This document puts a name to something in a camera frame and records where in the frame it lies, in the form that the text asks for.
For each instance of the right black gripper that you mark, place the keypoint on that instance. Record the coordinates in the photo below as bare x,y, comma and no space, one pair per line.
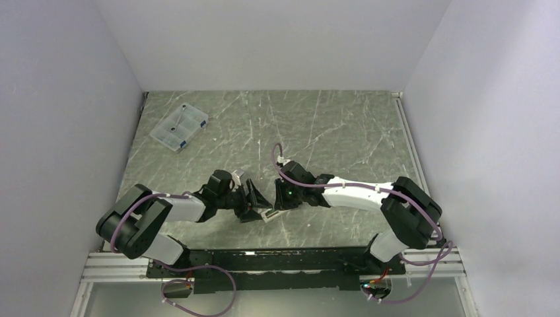
280,202

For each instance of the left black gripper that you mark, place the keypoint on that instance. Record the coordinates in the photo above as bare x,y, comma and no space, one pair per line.
245,216

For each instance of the white remote control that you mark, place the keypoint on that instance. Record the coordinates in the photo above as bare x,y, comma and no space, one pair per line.
270,214

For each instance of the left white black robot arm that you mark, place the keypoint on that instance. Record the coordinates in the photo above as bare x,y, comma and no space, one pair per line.
133,225

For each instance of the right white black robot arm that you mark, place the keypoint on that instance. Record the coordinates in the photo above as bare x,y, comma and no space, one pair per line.
412,215

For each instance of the clear plastic organizer box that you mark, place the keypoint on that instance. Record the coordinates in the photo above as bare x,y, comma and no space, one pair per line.
177,130

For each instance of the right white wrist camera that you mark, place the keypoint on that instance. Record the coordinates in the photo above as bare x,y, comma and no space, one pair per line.
282,161

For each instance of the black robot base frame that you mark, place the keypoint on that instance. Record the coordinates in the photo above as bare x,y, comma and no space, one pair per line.
344,268

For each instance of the aluminium rail right edge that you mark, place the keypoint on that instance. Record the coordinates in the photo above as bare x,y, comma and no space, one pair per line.
397,100

